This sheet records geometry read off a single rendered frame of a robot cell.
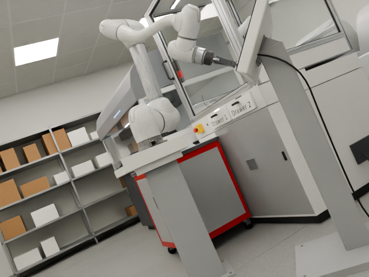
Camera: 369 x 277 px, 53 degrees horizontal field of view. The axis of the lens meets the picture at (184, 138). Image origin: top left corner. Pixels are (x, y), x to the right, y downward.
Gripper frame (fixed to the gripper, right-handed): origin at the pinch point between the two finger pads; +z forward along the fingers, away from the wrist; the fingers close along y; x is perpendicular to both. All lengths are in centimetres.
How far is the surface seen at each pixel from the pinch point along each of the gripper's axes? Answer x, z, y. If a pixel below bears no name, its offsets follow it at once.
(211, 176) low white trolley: 78, -11, 75
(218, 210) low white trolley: 100, 2, 71
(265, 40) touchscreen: -12.4, 10.0, -18.9
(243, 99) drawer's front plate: 16, -1, 51
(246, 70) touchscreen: 4.1, 8.1, -38.4
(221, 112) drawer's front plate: 30, -17, 74
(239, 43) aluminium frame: -16.3, -11.6, 39.7
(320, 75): -13, 42, 75
